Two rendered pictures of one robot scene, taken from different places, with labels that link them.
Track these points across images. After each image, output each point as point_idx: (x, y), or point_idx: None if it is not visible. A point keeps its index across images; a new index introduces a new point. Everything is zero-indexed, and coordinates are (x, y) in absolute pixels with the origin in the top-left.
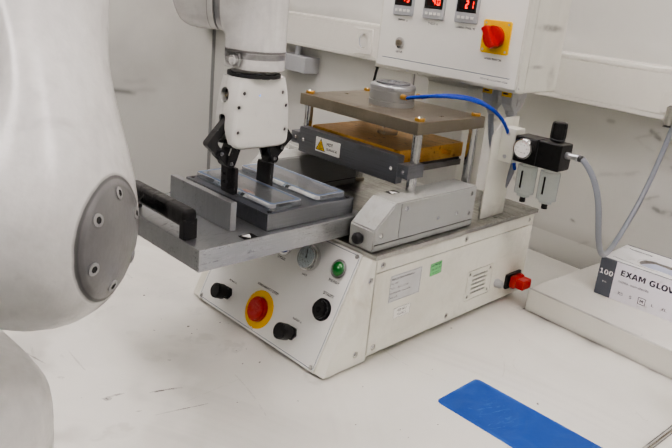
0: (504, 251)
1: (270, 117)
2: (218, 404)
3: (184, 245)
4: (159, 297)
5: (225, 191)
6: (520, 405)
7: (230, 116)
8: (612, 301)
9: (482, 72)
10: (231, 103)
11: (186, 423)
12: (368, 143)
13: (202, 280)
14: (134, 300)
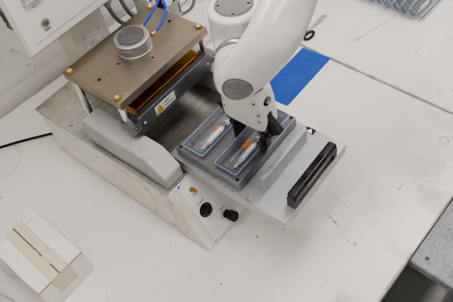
0: None
1: None
2: (334, 191)
3: (337, 156)
4: (221, 272)
5: (265, 148)
6: (276, 77)
7: (274, 105)
8: None
9: None
10: (273, 99)
11: (356, 199)
12: (179, 71)
13: (206, 238)
14: (232, 286)
